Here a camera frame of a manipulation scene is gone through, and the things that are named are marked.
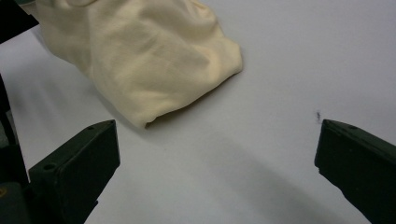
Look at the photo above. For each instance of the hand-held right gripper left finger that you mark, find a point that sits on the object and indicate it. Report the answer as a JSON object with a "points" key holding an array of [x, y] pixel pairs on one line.
{"points": [[74, 174]]}

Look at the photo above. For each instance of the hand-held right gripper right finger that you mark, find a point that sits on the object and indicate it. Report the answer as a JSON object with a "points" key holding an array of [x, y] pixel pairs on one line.
{"points": [[361, 165]]}

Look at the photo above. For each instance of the cream cloth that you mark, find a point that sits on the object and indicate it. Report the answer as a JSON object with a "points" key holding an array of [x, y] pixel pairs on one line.
{"points": [[146, 59]]}

